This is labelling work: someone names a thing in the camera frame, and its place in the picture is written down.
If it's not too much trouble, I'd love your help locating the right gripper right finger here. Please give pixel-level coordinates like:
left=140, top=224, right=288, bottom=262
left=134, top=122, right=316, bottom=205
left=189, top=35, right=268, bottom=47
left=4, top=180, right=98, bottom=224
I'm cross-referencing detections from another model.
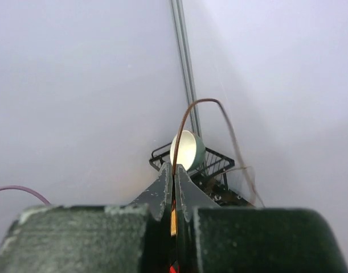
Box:
left=174, top=164, right=219, bottom=225

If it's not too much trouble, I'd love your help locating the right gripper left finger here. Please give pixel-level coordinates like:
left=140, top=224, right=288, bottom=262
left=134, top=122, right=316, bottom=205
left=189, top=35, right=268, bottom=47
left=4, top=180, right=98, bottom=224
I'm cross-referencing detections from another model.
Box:
left=130, top=163, right=173, bottom=225

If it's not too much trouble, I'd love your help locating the white bowl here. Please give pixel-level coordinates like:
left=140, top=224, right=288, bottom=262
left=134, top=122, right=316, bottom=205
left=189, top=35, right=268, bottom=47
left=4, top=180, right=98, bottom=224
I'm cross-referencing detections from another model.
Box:
left=175, top=130, right=206, bottom=171

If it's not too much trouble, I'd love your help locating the black wire dish rack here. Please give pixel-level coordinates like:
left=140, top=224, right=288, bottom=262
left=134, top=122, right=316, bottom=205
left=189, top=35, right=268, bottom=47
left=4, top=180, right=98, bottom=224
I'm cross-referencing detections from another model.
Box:
left=149, top=142, right=236, bottom=200

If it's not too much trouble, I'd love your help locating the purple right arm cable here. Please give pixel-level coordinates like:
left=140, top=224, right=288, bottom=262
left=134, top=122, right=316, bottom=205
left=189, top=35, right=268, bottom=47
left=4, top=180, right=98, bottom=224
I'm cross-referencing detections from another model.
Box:
left=0, top=185, right=51, bottom=206

